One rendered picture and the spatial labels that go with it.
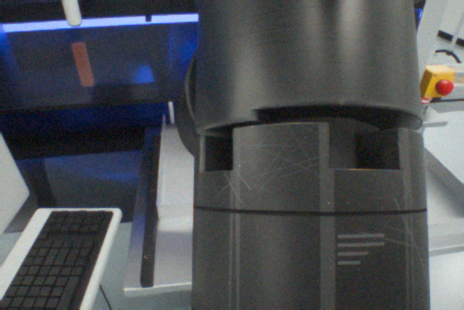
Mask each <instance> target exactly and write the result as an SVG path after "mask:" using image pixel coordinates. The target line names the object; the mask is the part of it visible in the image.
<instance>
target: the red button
mask: <svg viewBox="0 0 464 310"><path fill-rule="evenodd" d="M453 89H454V84H453V83H452V82H451V81H450V80H447V79H445V80H442V81H441V82H440V83H439V84H438V85H437V87H436V92H437V93H438V94H439V95H445V96H448V95H449V94H450V93H451V92H452V91H453Z"/></svg>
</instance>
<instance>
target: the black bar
mask: <svg viewBox="0 0 464 310"><path fill-rule="evenodd" d="M160 146H161V135H154V141H153V149H152V163H151V170H150V177H149V185H148V193H147V214H146V221H145V229H144V236H143V256H142V263H141V272H140V283H141V286H142V288H151V287H153V280H154V269H155V257H156V255H155V246H156V235H157V189H158V187H157V179H158V167H159V156H160Z"/></svg>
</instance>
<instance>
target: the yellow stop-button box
mask: <svg viewBox="0 0 464 310"><path fill-rule="evenodd" d="M455 77H456V71H454V70H452V69H450V68H449V67H447V66H445V65H444V64H443V63H441V62H430V63H427V65H426V70H425V71H424V74H423V77H422V78H423V79H422V81H421V83H420V90H421V95H422V97H424V98H432V97H443V96H445V95H439V94H438V93H437V92H436V87H437V85H438V84H439V83H440V82H441V81H442V80H445V79H447V80H450V81H451V82H453V81H454V79H455Z"/></svg>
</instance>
